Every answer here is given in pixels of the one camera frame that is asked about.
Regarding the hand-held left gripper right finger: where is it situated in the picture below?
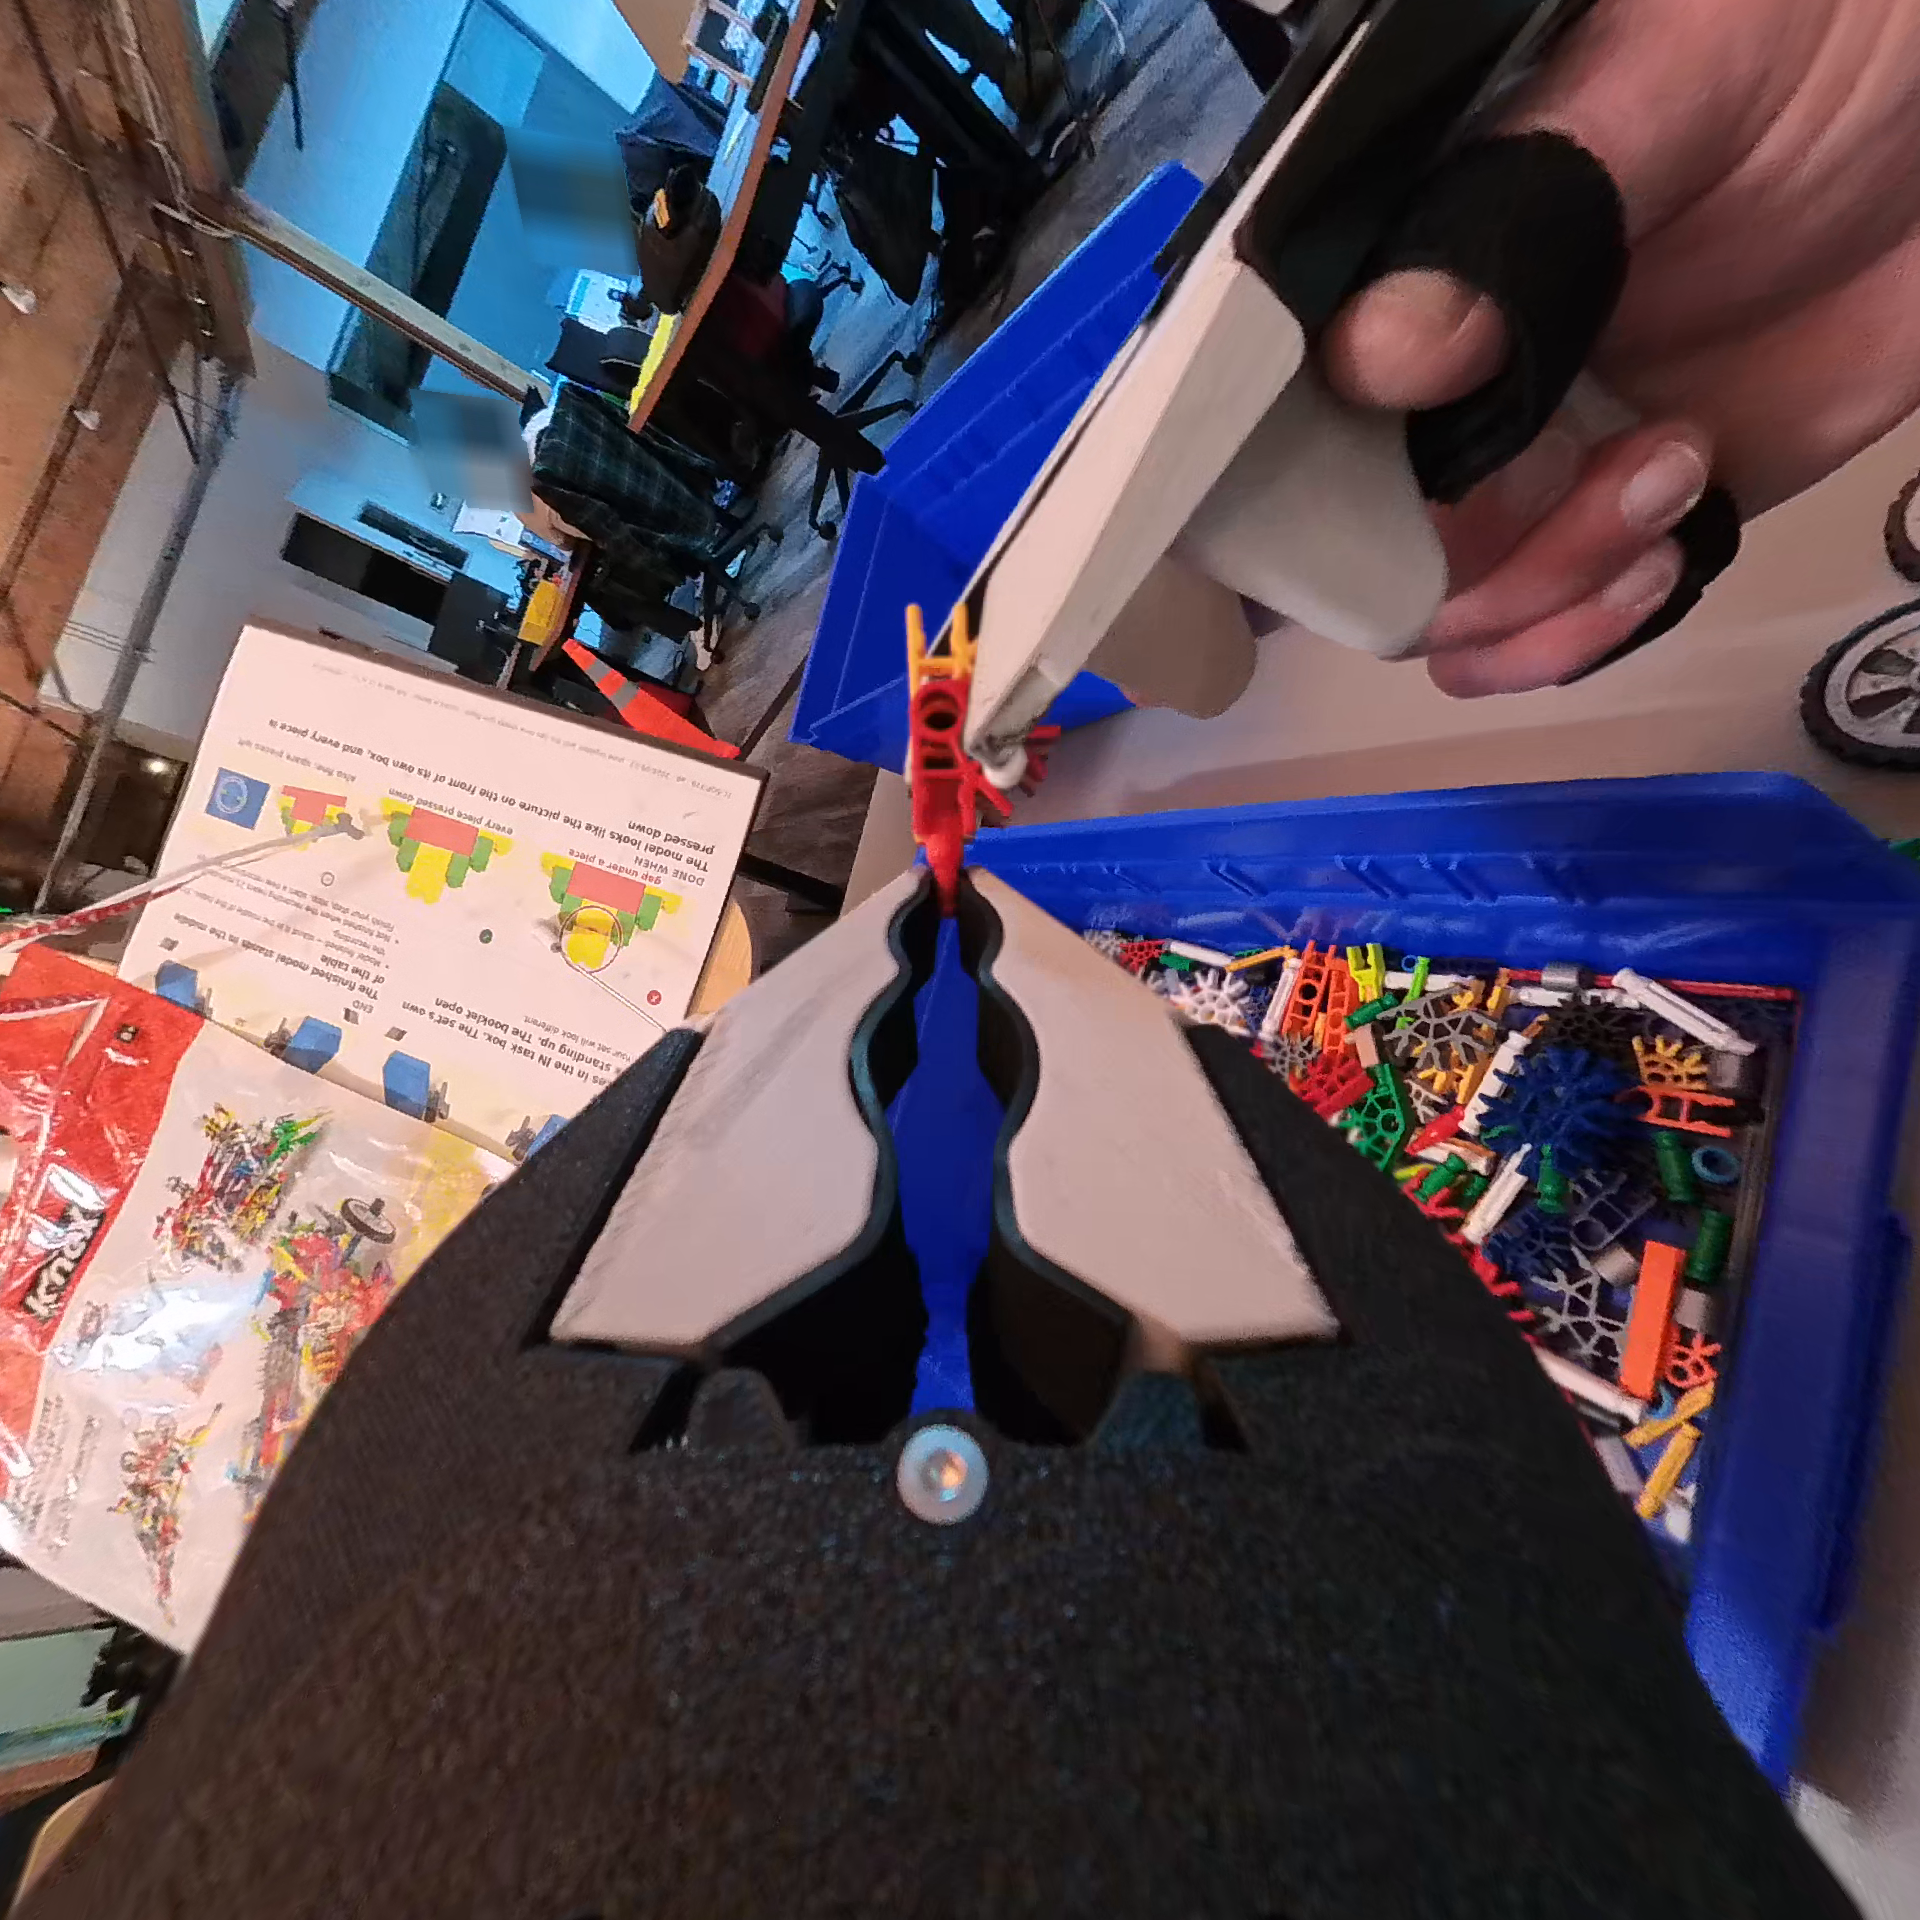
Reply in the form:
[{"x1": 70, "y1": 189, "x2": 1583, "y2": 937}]
[{"x1": 974, "y1": 869, "x2": 1339, "y2": 1358}]

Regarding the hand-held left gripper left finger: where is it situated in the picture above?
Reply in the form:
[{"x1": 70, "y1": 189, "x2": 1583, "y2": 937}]
[{"x1": 546, "y1": 869, "x2": 927, "y2": 1361}]

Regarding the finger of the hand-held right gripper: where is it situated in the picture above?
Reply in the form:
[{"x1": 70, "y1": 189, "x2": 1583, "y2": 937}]
[{"x1": 957, "y1": 136, "x2": 1416, "y2": 758}]

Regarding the person's right hand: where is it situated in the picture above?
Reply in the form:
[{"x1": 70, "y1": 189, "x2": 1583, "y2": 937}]
[{"x1": 1322, "y1": 0, "x2": 1920, "y2": 704}]

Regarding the red yellow toy construction piece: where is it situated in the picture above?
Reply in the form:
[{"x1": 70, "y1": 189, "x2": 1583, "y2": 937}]
[{"x1": 899, "y1": 602, "x2": 1059, "y2": 907}]

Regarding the white instruction sheet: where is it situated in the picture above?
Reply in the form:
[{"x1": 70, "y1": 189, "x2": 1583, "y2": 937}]
[{"x1": 119, "y1": 622, "x2": 771, "y2": 1164}]

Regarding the empty blue plastic bin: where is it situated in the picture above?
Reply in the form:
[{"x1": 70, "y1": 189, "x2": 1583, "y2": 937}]
[{"x1": 794, "y1": 163, "x2": 1208, "y2": 780}]

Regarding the pile of colourful toy pieces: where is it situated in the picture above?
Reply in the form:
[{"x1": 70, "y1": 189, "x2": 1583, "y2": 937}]
[{"x1": 1093, "y1": 929, "x2": 1762, "y2": 1523}]

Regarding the colourful toy package bag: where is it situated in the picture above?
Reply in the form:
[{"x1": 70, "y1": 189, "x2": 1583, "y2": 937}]
[{"x1": 0, "y1": 929, "x2": 578, "y2": 1657}]

